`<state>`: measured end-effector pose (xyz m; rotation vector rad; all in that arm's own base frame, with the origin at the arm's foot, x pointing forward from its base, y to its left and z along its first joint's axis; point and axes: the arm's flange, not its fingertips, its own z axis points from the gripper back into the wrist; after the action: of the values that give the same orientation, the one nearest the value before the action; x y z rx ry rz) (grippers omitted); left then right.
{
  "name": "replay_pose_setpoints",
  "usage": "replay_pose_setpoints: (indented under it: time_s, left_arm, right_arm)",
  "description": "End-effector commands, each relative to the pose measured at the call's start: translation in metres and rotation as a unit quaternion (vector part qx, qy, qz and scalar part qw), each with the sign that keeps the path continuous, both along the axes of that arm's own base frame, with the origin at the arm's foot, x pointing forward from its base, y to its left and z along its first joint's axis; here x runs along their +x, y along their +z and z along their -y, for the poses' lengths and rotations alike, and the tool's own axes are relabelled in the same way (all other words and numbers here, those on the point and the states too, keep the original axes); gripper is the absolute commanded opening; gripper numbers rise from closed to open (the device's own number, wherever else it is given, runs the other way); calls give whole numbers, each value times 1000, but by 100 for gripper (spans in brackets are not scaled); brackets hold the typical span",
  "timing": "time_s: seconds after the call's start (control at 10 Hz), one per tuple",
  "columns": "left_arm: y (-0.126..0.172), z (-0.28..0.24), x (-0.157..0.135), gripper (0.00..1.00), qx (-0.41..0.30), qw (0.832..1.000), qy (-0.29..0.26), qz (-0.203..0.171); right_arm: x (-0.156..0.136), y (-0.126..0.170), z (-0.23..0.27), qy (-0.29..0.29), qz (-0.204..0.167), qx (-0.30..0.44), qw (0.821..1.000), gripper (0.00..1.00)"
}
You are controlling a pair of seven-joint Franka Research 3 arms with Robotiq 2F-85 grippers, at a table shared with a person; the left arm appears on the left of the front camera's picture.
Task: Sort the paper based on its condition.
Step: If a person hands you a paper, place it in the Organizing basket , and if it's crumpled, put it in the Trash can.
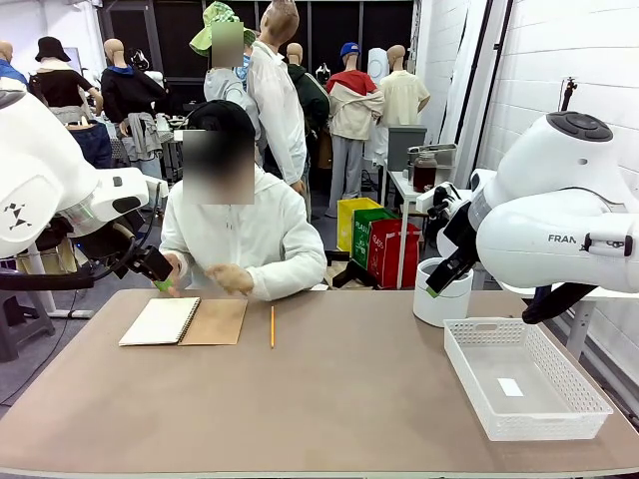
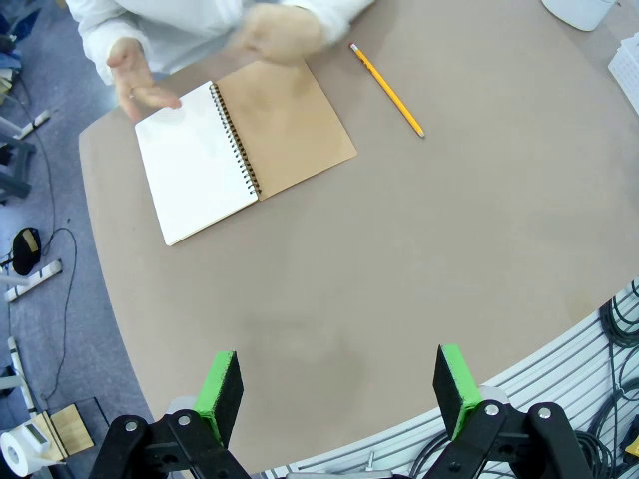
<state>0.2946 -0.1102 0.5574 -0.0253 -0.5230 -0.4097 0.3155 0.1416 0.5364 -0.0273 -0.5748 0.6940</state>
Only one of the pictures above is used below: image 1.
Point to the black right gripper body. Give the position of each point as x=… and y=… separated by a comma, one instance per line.
x=461, y=234

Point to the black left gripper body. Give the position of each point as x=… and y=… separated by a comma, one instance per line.
x=152, y=264

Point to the spiral notebook with brown cover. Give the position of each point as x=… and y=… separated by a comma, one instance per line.
x=160, y=322

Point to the yellow pencil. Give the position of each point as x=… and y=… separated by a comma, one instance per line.
x=272, y=327

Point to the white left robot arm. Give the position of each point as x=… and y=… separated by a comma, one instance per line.
x=40, y=164

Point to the person's left forearm white sleeve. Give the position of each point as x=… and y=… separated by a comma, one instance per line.
x=289, y=279

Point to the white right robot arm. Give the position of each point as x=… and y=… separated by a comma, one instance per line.
x=549, y=209

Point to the person's right hand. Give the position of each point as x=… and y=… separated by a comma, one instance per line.
x=181, y=269

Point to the person's left hand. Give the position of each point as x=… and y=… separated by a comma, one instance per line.
x=232, y=279

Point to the white round lidded bin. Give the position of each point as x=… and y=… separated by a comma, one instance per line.
x=442, y=309

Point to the red recycling bag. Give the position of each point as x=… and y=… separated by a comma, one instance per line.
x=394, y=254

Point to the small white background table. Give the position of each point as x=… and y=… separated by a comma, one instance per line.
x=403, y=209

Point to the brown glass jar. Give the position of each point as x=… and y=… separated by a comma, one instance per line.
x=425, y=174

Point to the steel tray container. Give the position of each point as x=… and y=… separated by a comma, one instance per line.
x=442, y=154

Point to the green recycling bag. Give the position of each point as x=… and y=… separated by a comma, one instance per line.
x=360, y=239

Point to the person's white jacket torso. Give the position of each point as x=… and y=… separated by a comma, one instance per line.
x=249, y=234

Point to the grey box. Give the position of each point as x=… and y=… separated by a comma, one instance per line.
x=402, y=144

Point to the white desk leg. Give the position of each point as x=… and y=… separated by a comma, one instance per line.
x=47, y=294

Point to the yellow recycling bag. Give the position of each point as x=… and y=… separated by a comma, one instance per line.
x=347, y=224

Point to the small white basket sticker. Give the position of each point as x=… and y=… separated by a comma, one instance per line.
x=510, y=387

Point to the blue jeans on mannequin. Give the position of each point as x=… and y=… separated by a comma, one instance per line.
x=95, y=144

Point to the large white side table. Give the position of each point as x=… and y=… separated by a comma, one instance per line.
x=579, y=324

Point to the grey stool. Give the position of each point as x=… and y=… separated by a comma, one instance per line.
x=20, y=324

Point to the mannequin in cream shirt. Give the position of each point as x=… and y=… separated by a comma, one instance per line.
x=403, y=97

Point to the mannequin in red beige jacket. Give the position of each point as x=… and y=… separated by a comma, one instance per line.
x=352, y=115

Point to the black cap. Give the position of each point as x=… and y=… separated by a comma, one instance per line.
x=219, y=115

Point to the white perforated plastic basket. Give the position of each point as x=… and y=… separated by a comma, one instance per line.
x=529, y=424

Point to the mannequin in black jacket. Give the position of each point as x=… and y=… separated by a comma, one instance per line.
x=132, y=95

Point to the black tripod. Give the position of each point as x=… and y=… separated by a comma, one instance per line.
x=566, y=95

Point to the mannequin with green hat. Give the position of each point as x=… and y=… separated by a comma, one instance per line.
x=222, y=87

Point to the mannequin in dark green jacket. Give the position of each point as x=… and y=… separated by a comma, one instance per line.
x=312, y=100

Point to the mannequin with black hat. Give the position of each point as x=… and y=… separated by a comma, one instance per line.
x=60, y=85

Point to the tall mannequin in white shirt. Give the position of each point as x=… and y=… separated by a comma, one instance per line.
x=277, y=100

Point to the mannequin in blue top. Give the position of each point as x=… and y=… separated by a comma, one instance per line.
x=7, y=70

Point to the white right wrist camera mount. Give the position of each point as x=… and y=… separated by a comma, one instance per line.
x=429, y=195

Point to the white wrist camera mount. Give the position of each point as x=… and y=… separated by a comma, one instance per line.
x=160, y=187
x=429, y=195

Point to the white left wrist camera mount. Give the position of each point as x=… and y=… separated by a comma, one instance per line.
x=160, y=187

